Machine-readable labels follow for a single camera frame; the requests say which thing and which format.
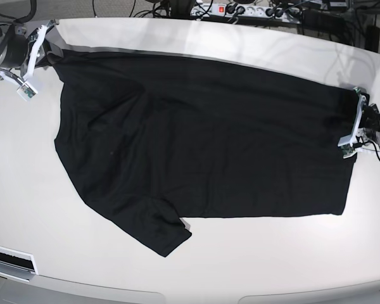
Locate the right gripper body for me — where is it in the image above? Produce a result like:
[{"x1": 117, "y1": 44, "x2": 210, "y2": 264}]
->
[{"x1": 0, "y1": 30, "x2": 51, "y2": 72}]

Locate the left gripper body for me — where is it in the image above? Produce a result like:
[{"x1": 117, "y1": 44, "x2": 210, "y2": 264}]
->
[{"x1": 362, "y1": 104, "x2": 380, "y2": 146}]

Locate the black t-shirt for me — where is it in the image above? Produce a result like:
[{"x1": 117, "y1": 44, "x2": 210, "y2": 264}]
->
[{"x1": 51, "y1": 50, "x2": 358, "y2": 257}]

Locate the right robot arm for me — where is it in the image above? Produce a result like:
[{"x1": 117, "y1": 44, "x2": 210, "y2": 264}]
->
[{"x1": 0, "y1": 1, "x2": 58, "y2": 77}]

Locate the black power adapter box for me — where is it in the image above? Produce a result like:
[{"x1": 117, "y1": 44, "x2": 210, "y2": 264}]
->
[{"x1": 301, "y1": 9, "x2": 346, "y2": 33}]

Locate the black pole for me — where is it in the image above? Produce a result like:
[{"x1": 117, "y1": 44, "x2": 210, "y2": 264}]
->
[{"x1": 169, "y1": 0, "x2": 194, "y2": 19}]

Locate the white power strip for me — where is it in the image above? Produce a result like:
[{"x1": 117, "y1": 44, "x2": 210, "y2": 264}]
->
[{"x1": 190, "y1": 1, "x2": 302, "y2": 23}]

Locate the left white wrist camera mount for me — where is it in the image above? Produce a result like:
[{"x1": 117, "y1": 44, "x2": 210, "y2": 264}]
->
[{"x1": 338, "y1": 87, "x2": 380, "y2": 162}]

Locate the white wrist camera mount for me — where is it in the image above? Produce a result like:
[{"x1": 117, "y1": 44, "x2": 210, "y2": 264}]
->
[
  {"x1": 338, "y1": 87, "x2": 380, "y2": 162},
  {"x1": 0, "y1": 20, "x2": 58, "y2": 101}
]

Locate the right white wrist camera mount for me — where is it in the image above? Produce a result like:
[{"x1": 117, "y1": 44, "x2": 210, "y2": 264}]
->
[{"x1": 0, "y1": 20, "x2": 58, "y2": 101}]

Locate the table cable grommet slot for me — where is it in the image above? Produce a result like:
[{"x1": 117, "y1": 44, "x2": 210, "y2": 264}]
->
[{"x1": 0, "y1": 246, "x2": 39, "y2": 282}]

